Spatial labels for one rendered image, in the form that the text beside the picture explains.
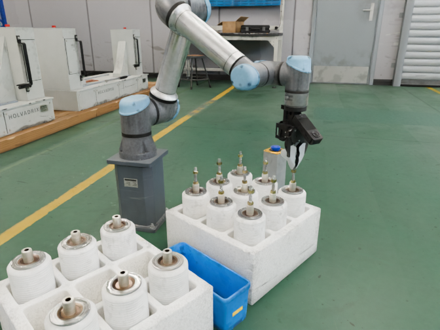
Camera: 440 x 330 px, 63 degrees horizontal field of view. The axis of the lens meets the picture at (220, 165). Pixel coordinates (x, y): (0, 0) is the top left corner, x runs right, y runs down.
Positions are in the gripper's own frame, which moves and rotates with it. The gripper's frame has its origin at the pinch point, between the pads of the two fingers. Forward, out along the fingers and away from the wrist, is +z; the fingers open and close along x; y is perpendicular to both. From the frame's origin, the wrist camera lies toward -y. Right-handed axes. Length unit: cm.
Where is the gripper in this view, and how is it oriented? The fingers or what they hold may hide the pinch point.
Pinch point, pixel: (295, 165)
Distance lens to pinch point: 123.6
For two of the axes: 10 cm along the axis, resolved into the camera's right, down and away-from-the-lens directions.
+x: -8.6, 1.7, -4.8
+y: -5.1, -3.0, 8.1
